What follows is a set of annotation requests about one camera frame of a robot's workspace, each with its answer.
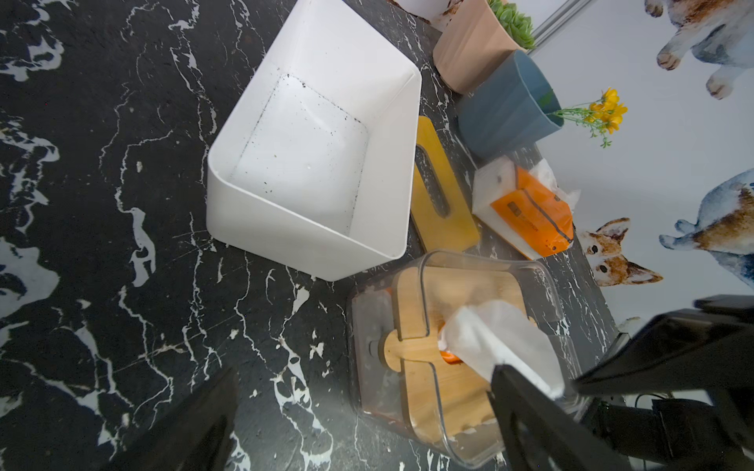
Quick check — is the yellow artificial flower sprig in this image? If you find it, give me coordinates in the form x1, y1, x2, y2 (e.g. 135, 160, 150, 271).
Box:
548, 88, 628, 149

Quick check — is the clear plastic tissue box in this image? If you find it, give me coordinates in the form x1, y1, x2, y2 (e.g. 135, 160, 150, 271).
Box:
348, 250, 586, 469

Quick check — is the yellow wooden slotted lid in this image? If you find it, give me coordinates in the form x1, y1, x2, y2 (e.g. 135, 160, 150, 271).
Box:
410, 116, 480, 252

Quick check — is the light wooden slotted lid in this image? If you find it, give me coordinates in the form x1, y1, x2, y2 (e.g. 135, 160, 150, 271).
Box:
380, 267, 525, 444

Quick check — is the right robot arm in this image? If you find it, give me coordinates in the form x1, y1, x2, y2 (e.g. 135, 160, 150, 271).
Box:
575, 296, 753, 470

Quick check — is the blue-grey plant pot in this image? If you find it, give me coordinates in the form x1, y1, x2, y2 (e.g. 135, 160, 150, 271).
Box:
458, 50, 565, 160

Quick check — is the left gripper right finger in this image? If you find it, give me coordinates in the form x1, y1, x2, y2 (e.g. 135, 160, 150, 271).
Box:
488, 365, 631, 470

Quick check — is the pink plant pot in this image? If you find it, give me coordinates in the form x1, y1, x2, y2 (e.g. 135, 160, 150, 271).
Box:
432, 0, 528, 95

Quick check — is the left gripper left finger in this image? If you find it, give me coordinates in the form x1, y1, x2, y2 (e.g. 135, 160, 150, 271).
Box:
103, 367, 239, 470

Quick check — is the orange tissue pack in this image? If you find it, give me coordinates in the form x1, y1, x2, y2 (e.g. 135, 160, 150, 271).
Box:
472, 157, 580, 260
438, 299, 566, 400

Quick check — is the white rectangular tissue box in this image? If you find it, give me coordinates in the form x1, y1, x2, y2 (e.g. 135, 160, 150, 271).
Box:
206, 1, 422, 282

